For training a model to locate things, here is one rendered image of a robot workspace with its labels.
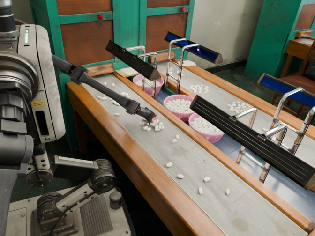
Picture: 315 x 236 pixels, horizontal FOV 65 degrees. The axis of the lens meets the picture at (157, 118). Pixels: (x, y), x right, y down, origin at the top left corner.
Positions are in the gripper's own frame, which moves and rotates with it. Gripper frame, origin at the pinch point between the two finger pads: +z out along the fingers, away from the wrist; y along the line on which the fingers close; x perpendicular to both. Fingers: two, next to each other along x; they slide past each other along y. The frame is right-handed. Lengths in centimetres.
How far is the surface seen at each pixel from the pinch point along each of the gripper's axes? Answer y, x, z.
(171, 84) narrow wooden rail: 34, -25, 33
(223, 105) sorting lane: -11, -34, 45
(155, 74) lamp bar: 1.8, -23.8, -20.6
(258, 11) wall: 141, -204, 232
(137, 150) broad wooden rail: -20.3, 16.9, -22.2
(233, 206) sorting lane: -75, 7, -7
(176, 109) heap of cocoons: 4.4, -11.9, 19.4
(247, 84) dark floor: 85, -94, 242
